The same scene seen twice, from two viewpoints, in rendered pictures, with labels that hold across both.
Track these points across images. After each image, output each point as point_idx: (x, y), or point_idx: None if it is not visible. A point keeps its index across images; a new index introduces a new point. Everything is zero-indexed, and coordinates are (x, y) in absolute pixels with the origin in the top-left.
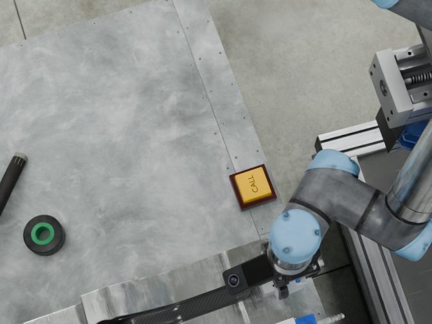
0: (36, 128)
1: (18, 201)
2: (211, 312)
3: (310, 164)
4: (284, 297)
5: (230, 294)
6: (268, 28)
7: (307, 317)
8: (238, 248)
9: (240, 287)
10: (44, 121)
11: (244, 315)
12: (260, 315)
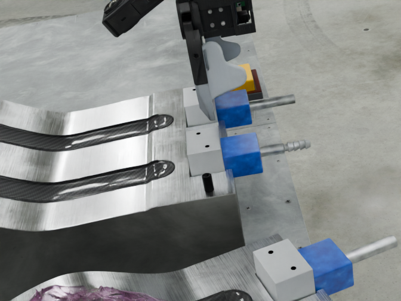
0: (11, 65)
1: None
2: (101, 144)
3: None
4: (193, 52)
5: (102, 20)
6: (369, 207)
7: (243, 135)
8: (174, 90)
9: (119, 6)
10: (22, 61)
11: (148, 144)
12: (172, 143)
